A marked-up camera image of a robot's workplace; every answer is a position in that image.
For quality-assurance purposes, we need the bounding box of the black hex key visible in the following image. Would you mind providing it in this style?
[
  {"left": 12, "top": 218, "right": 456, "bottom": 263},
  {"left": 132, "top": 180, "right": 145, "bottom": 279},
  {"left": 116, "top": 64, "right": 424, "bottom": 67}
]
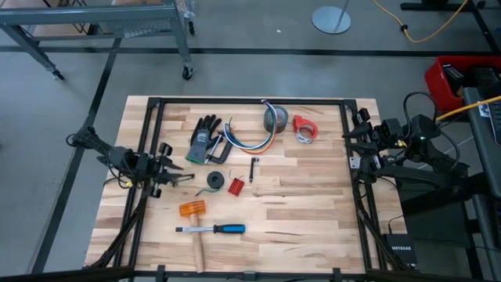
[{"left": 248, "top": 157, "right": 260, "bottom": 184}]

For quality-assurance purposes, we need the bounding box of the black floor stand frame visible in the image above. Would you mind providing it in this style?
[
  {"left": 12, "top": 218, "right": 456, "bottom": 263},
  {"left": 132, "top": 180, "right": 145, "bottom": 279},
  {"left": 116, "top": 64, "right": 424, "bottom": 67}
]
[{"left": 399, "top": 0, "right": 501, "bottom": 54}]

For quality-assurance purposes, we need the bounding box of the black and grey work glove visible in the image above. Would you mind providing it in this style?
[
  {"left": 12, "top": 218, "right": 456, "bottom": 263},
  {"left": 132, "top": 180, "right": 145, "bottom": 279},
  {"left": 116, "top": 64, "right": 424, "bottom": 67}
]
[{"left": 185, "top": 114, "right": 223, "bottom": 165}]

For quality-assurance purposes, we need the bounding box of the round grey stand base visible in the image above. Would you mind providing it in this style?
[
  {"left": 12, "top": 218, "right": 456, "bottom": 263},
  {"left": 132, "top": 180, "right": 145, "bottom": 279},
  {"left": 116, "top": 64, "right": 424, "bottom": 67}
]
[{"left": 312, "top": 0, "right": 352, "bottom": 35}]

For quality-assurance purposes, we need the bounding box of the bundle of coloured cables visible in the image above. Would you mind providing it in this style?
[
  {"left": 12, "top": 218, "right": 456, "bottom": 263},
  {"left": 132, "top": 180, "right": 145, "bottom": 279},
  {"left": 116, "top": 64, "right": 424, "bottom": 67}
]
[{"left": 236, "top": 99, "right": 277, "bottom": 154}]

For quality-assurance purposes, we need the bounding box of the red plastic bin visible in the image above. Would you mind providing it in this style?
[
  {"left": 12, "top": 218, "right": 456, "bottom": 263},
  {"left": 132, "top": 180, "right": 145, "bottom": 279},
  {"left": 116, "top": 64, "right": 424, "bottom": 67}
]
[{"left": 424, "top": 55, "right": 501, "bottom": 114}]

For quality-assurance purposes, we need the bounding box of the grey side desk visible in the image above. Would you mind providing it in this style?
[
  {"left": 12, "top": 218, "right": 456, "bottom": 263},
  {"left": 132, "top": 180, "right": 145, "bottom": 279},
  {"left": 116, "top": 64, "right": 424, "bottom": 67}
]
[{"left": 463, "top": 86, "right": 501, "bottom": 282}]

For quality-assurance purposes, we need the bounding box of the blue and black handled chisel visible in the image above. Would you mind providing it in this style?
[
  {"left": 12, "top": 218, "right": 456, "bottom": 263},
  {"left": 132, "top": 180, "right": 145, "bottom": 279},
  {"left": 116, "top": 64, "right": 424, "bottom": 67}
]
[{"left": 175, "top": 223, "right": 247, "bottom": 235}]

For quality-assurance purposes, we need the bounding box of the black device in bin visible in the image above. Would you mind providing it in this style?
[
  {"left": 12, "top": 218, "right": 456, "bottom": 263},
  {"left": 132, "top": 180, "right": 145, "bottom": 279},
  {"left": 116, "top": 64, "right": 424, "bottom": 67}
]
[
  {"left": 442, "top": 63, "right": 466, "bottom": 96},
  {"left": 469, "top": 65, "right": 500, "bottom": 89}
]

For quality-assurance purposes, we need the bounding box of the rainbow ribbon cable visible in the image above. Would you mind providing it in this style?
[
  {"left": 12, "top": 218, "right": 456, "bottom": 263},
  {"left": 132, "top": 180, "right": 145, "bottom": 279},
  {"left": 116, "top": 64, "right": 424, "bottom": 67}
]
[{"left": 239, "top": 99, "right": 278, "bottom": 155}]

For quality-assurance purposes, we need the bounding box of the yellow extension cord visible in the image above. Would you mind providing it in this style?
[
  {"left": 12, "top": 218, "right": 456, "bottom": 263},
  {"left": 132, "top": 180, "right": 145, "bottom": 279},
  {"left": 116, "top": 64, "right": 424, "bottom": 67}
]
[
  {"left": 371, "top": 0, "right": 470, "bottom": 44},
  {"left": 434, "top": 95, "right": 501, "bottom": 123}
]

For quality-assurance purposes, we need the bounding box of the long green cord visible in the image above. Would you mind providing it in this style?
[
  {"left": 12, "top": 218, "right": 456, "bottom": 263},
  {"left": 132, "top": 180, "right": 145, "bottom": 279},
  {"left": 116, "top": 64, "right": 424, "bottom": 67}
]
[{"left": 194, "top": 186, "right": 222, "bottom": 197}]

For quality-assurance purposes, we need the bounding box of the black aluminium table frame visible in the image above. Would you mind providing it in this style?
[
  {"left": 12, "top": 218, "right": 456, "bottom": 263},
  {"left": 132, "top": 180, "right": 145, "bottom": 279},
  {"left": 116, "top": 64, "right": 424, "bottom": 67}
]
[{"left": 84, "top": 96, "right": 416, "bottom": 282}]

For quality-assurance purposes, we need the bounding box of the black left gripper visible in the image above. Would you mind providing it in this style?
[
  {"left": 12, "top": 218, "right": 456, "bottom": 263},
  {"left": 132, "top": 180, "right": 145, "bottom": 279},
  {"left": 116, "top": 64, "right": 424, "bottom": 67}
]
[{"left": 135, "top": 142, "right": 196, "bottom": 199}]

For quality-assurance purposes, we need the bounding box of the orange head wooden mallet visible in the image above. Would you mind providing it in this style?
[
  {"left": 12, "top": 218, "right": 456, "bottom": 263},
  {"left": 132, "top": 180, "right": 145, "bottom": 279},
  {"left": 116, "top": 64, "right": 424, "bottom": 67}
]
[{"left": 178, "top": 199, "right": 207, "bottom": 273}]

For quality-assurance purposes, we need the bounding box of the black Netgear network switch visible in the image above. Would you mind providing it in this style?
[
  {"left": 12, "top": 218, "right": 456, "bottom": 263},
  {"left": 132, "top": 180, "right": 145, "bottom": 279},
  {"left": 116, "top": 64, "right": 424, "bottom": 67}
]
[{"left": 382, "top": 233, "right": 419, "bottom": 266}]

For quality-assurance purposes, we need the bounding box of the red plastic terminal block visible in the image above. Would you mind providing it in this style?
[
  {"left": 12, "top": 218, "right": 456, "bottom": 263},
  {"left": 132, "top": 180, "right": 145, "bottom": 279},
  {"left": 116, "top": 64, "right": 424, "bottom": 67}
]
[{"left": 228, "top": 178, "right": 245, "bottom": 197}]

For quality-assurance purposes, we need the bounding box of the black C-clamp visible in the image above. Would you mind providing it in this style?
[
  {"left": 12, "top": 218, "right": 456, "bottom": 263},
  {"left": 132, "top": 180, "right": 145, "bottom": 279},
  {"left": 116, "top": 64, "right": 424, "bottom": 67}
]
[{"left": 203, "top": 131, "right": 235, "bottom": 165}]

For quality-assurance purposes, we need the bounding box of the grey metal cart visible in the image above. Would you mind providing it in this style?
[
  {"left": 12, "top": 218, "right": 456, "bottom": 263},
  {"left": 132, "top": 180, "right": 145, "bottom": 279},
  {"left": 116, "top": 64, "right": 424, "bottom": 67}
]
[{"left": 0, "top": 0, "right": 196, "bottom": 81}]

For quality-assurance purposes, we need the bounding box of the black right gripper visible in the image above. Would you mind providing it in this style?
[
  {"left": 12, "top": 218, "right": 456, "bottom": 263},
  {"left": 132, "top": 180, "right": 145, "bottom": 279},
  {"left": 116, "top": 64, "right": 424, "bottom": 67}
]
[{"left": 342, "top": 107, "right": 405, "bottom": 170}]

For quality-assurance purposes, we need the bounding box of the short white wire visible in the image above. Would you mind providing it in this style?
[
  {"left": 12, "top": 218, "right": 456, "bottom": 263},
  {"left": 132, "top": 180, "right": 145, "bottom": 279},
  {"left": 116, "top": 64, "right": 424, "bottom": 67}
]
[{"left": 225, "top": 99, "right": 274, "bottom": 150}]

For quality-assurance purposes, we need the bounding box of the short black wire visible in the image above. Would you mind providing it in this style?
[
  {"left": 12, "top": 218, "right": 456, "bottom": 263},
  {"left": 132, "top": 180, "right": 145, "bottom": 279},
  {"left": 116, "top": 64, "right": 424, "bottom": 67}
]
[{"left": 229, "top": 99, "right": 275, "bottom": 151}]

